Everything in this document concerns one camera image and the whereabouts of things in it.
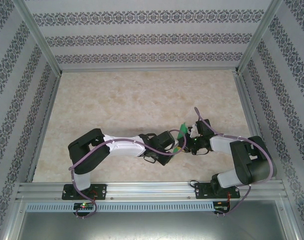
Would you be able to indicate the green paper sheet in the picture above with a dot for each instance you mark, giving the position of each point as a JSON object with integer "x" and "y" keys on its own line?
{"x": 183, "y": 128}

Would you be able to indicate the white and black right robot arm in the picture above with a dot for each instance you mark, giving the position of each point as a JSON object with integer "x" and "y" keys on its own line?
{"x": 221, "y": 143}

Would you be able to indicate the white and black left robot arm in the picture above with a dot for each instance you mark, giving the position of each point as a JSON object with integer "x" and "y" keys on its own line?
{"x": 124, "y": 147}

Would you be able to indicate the small circuit board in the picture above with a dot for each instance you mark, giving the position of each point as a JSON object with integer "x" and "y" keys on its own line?
{"x": 221, "y": 207}

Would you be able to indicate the circuit board with green light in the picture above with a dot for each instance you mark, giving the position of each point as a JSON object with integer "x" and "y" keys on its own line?
{"x": 84, "y": 206}

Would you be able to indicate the aluminium mounting rail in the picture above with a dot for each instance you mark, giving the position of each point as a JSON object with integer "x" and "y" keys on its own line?
{"x": 151, "y": 190}

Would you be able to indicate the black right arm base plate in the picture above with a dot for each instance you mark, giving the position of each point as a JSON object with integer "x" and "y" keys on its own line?
{"x": 204, "y": 192}

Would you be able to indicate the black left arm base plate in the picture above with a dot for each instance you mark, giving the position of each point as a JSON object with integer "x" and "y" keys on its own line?
{"x": 99, "y": 190}

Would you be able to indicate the aluminium frame post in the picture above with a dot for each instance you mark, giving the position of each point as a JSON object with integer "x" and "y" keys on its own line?
{"x": 44, "y": 42}
{"x": 255, "y": 37}

